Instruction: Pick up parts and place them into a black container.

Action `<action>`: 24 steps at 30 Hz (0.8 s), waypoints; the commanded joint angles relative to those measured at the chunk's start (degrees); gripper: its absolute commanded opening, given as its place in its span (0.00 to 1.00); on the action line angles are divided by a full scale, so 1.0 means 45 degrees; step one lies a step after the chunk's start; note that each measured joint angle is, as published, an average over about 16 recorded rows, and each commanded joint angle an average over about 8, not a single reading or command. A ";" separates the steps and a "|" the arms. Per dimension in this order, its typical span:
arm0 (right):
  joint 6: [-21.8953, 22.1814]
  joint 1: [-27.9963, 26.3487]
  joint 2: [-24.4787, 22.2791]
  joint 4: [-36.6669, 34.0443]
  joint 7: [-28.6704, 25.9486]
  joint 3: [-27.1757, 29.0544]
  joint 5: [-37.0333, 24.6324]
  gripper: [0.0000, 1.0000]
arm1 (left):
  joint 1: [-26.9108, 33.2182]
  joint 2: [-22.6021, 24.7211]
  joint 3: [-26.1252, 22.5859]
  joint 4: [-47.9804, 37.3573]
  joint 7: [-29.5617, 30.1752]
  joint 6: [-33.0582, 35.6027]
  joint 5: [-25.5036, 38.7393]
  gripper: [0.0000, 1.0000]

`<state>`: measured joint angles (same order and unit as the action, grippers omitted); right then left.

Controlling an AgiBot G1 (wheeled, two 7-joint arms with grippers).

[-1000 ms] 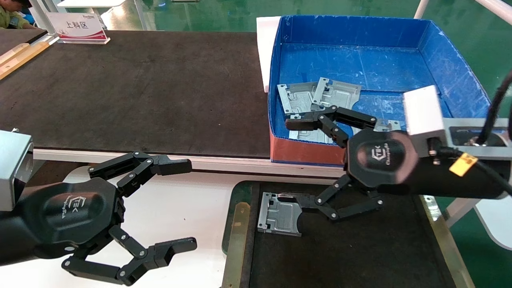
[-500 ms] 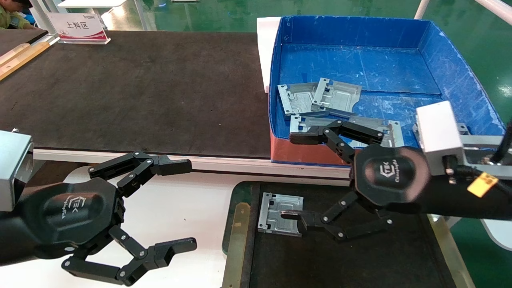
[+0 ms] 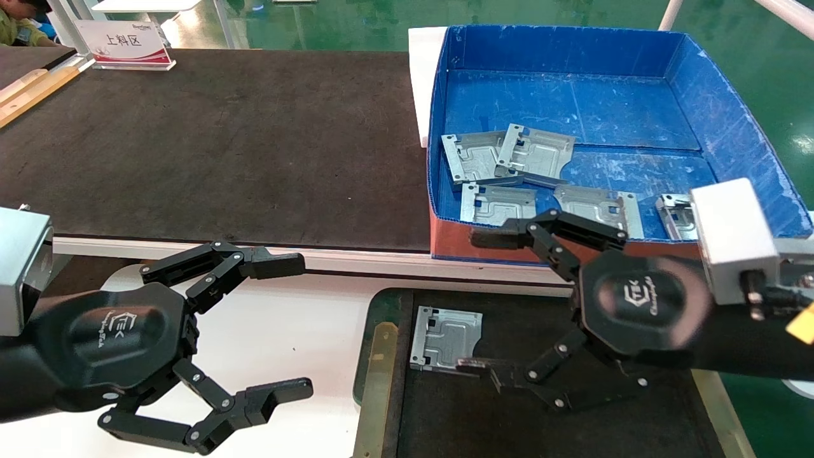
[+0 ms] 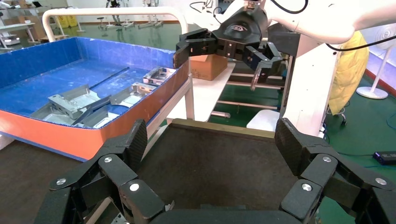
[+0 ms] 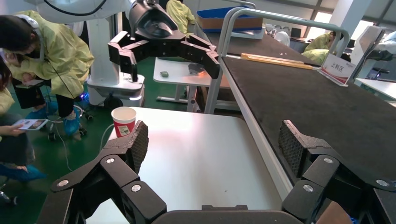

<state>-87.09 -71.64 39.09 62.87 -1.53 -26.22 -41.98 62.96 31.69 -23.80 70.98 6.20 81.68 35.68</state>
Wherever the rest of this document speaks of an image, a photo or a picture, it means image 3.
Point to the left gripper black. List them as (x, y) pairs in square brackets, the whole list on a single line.
[(114, 343)]

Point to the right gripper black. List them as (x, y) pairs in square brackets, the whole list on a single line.
[(642, 302)]

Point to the stamped metal plate part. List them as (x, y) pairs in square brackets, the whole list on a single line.
[(499, 203), (540, 152), (470, 159), (445, 337), (674, 216), (598, 203)]

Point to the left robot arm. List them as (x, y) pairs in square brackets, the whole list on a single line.
[(19, 381)]

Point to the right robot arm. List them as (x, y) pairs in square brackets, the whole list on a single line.
[(750, 346)]

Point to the black container tray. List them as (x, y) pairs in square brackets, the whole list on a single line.
[(445, 420)]

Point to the brass coloured strip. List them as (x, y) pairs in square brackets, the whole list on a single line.
[(378, 381)]

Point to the black belt conveyor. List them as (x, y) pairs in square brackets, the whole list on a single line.
[(222, 146)]

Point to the blue corrugated plastic box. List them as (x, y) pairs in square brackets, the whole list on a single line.
[(572, 95)]

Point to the white foam board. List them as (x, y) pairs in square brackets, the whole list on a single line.
[(423, 76)]

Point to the dark wooden strip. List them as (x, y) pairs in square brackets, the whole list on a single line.
[(38, 97)]

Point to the red white sign stand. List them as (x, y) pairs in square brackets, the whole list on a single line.
[(127, 41)]

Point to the white pipe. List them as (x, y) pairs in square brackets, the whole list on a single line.
[(788, 16), (671, 13)]

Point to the light wooden strip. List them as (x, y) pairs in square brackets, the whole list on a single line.
[(19, 86)]

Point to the white background table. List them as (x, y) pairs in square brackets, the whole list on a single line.
[(146, 5)]

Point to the distant person in yellow coat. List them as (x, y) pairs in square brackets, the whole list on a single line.
[(16, 32)]

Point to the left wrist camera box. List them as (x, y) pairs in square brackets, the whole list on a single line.
[(19, 267)]

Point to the grey metal tube frame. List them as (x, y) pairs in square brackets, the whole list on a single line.
[(63, 19)]

